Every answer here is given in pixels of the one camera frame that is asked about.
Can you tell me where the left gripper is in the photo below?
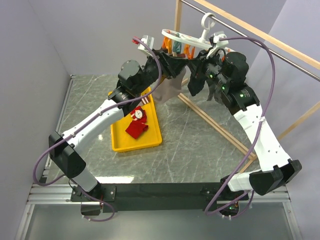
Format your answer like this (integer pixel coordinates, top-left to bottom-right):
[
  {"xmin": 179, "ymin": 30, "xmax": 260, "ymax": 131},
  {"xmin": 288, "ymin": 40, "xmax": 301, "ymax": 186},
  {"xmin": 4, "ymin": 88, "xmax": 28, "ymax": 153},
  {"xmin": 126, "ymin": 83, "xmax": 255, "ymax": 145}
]
[{"xmin": 135, "ymin": 48, "xmax": 190, "ymax": 95}]

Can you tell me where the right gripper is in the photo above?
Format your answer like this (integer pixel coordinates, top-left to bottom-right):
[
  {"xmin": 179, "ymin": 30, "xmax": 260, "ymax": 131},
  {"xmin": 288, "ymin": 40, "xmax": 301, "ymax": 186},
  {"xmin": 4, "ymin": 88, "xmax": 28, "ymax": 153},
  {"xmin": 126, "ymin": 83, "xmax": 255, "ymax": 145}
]
[{"xmin": 187, "ymin": 47, "xmax": 230, "ymax": 91}]

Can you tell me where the grey sock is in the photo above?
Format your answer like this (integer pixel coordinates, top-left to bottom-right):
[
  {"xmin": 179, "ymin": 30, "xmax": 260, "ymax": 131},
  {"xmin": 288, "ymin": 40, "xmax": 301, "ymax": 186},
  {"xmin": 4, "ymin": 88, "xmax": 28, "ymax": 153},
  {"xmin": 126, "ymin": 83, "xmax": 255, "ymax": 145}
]
[
  {"xmin": 151, "ymin": 68, "xmax": 186, "ymax": 104},
  {"xmin": 206, "ymin": 79, "xmax": 223, "ymax": 105}
]

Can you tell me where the white round clip hanger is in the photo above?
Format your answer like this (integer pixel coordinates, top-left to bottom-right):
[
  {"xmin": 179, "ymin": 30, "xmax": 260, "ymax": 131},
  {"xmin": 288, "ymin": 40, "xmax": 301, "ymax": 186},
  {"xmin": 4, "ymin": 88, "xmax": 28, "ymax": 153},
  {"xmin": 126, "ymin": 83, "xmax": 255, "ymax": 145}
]
[{"xmin": 161, "ymin": 12, "xmax": 233, "ymax": 60}]

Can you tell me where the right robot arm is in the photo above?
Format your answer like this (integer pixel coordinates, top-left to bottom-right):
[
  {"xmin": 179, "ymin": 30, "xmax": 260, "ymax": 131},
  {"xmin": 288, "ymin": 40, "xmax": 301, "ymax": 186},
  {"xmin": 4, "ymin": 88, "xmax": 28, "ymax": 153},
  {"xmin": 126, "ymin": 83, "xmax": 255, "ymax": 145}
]
[{"xmin": 187, "ymin": 50, "xmax": 302, "ymax": 200}]

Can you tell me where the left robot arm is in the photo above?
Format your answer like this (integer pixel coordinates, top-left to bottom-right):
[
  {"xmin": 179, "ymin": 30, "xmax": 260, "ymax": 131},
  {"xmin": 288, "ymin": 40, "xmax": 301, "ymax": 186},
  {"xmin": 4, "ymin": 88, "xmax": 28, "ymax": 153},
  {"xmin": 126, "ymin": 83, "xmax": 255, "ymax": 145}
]
[{"xmin": 49, "ymin": 50, "xmax": 188, "ymax": 201}]

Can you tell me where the navy blue hanging sock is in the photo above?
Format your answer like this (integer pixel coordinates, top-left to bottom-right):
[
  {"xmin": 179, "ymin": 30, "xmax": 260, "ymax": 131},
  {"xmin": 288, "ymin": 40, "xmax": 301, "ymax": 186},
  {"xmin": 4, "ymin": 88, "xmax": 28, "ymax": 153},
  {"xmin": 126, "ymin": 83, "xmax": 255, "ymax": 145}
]
[{"xmin": 187, "ymin": 73, "xmax": 207, "ymax": 97}]

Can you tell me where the red white patterned sock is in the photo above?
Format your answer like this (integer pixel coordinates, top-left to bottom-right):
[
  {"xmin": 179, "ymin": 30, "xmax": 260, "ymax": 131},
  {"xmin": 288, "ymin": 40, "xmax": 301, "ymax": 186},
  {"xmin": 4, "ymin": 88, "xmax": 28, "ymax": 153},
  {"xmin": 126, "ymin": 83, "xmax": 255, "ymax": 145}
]
[{"xmin": 130, "ymin": 106, "xmax": 147, "ymax": 124}]

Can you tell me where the metal hanging rod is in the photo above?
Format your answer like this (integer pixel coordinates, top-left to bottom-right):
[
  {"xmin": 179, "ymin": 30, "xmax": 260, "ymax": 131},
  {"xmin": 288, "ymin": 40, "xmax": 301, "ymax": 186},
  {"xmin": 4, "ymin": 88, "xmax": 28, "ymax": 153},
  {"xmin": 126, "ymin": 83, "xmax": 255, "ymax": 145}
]
[{"xmin": 181, "ymin": 0, "xmax": 320, "ymax": 82}]

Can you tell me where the yellow plastic tray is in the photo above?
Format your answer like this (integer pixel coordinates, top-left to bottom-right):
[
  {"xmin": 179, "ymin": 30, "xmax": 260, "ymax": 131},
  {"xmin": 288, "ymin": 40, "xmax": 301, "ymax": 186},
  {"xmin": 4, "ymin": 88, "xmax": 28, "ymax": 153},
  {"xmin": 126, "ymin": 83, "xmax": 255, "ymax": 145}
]
[{"xmin": 110, "ymin": 94, "xmax": 162, "ymax": 153}]

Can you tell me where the black base bar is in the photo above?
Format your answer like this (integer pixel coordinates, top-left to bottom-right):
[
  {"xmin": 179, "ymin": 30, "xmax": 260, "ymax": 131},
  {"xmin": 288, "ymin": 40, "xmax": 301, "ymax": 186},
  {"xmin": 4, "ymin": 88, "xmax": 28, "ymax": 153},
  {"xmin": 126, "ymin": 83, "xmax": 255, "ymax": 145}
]
[{"xmin": 70, "ymin": 182, "xmax": 253, "ymax": 216}]

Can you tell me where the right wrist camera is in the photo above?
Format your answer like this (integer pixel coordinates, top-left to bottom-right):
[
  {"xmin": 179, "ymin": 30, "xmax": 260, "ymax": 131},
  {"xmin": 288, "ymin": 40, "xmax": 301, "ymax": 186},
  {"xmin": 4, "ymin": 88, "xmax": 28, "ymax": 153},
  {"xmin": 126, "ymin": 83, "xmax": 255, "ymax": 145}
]
[{"xmin": 206, "ymin": 31, "xmax": 229, "ymax": 59}]

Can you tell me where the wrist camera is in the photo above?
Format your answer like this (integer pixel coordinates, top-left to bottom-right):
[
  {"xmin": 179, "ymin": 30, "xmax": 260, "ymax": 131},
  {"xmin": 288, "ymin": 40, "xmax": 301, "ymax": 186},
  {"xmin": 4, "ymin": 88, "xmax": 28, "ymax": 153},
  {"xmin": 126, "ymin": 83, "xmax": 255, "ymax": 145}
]
[
  {"xmin": 132, "ymin": 35, "xmax": 155, "ymax": 56},
  {"xmin": 206, "ymin": 31, "xmax": 229, "ymax": 59}
]

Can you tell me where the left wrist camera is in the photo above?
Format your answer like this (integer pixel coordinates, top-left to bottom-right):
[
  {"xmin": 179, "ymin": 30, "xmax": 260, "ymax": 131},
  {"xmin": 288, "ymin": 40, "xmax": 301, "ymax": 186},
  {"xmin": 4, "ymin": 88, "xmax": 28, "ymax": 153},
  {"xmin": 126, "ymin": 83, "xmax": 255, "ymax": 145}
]
[{"xmin": 132, "ymin": 35, "xmax": 155, "ymax": 56}]

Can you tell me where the wooden rack frame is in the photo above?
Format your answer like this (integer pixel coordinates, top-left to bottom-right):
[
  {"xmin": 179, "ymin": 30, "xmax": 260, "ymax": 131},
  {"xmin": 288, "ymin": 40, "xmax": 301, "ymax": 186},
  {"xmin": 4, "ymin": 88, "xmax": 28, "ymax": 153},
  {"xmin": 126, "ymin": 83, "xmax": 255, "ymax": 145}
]
[{"xmin": 174, "ymin": 0, "xmax": 320, "ymax": 173}]

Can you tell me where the aluminium rail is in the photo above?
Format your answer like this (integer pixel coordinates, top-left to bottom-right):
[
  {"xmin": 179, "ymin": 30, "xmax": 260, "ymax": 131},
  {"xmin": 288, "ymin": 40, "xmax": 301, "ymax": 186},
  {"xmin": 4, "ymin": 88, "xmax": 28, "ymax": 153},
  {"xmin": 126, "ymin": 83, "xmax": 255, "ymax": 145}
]
[{"xmin": 14, "ymin": 73, "xmax": 76, "ymax": 240}]

